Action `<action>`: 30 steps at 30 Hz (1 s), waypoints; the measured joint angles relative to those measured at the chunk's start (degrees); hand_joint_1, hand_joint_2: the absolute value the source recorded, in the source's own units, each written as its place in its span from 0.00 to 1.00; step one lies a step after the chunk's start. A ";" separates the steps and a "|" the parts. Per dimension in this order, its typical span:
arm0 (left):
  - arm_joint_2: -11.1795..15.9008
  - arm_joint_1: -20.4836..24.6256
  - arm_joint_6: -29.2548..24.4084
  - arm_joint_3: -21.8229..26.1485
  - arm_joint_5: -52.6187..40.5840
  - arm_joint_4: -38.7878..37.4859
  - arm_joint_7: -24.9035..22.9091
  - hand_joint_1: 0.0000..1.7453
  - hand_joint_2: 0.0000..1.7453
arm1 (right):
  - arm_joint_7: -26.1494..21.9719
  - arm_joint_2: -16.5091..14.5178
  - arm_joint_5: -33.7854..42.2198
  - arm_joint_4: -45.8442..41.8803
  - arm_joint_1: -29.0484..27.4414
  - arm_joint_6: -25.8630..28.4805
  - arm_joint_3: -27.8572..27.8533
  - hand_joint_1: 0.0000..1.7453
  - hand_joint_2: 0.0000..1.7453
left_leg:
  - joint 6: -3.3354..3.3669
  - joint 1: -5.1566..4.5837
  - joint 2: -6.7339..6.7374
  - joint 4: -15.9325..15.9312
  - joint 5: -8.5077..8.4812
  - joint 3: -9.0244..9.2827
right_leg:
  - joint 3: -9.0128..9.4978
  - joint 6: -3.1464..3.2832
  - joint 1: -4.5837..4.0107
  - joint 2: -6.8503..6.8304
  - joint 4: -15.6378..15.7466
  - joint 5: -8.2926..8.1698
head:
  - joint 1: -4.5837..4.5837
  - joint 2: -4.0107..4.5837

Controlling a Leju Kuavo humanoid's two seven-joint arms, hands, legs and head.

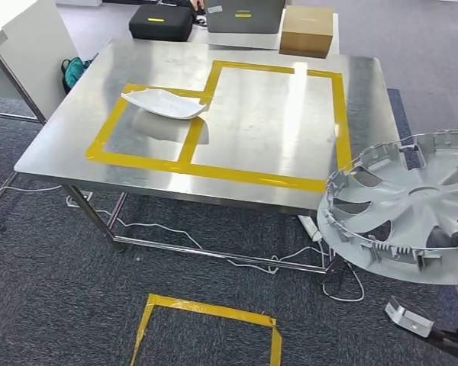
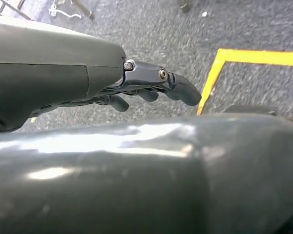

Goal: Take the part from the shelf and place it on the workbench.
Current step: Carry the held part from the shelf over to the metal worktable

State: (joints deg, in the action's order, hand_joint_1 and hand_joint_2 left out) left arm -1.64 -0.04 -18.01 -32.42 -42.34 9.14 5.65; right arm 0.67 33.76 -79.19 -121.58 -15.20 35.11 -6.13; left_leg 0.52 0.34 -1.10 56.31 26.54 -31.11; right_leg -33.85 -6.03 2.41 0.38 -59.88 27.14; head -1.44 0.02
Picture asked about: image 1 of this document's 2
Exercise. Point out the white power strip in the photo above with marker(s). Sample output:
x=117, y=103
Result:
x=309, y=227

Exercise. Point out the steel workbench table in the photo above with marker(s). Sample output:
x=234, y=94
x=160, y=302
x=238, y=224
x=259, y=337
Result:
x=252, y=126

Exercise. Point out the white desk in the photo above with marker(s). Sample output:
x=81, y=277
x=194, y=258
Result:
x=34, y=55

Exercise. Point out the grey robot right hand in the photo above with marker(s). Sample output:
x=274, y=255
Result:
x=442, y=237

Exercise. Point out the yellow tape outline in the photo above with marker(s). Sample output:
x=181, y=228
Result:
x=252, y=177

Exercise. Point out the yellow floor tape square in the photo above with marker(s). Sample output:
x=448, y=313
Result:
x=213, y=309

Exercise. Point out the white curved plastic part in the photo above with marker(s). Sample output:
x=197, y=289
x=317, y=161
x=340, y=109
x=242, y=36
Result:
x=164, y=103

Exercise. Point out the black carry case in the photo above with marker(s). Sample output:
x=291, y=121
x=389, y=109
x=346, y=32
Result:
x=160, y=28

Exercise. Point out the person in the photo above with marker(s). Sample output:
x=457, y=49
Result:
x=196, y=5

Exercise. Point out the black power adapter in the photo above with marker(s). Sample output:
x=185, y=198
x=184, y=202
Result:
x=332, y=275

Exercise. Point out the white plug adapter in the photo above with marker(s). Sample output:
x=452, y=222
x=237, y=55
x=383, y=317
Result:
x=76, y=203

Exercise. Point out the grey plastic wheel cover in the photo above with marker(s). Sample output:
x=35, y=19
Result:
x=405, y=202

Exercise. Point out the grey carry case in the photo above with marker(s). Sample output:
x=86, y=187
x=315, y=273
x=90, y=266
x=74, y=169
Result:
x=244, y=22

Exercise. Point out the teal backpack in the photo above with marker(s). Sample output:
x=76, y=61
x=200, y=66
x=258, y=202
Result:
x=74, y=73

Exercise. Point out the brown cardboard box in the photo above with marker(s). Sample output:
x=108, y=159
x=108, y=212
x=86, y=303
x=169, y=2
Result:
x=305, y=30

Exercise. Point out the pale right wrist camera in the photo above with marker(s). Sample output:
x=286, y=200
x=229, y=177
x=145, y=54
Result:
x=408, y=318

